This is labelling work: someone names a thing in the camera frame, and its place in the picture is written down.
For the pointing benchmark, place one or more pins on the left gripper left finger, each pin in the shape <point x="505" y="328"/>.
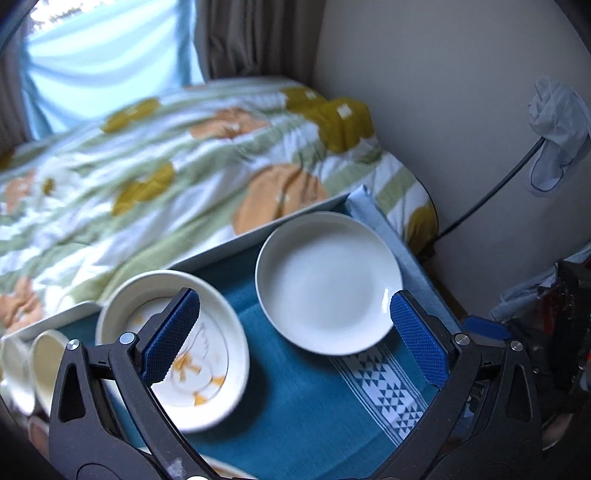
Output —
<point x="86" y="441"/>

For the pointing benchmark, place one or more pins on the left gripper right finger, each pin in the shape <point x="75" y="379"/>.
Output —
<point x="485" y="421"/>

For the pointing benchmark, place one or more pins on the yellow duck lion plate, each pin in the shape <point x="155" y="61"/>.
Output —
<point x="226" y="470"/>

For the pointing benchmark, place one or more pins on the white small cup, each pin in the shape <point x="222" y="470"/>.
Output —
<point x="15" y="363"/>

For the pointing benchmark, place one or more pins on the small cream duck bowl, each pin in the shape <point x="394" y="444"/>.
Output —
<point x="45" y="358"/>

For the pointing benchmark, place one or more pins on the white plate orange duck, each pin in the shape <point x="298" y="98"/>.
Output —
<point x="208" y="377"/>

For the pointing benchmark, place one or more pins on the teal blue table cloth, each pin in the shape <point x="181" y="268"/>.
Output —
<point x="304" y="415"/>

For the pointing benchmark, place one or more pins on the plain white plate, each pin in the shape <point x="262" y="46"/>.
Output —
<point x="325" y="282"/>

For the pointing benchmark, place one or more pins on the floral bed quilt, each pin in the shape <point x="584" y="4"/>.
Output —
<point x="171" y="176"/>

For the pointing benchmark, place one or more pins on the grey brown drape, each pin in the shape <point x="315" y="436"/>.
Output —
<point x="258" y="38"/>

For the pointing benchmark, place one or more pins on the grey rag on cable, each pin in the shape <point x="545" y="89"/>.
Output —
<point x="561" y="118"/>

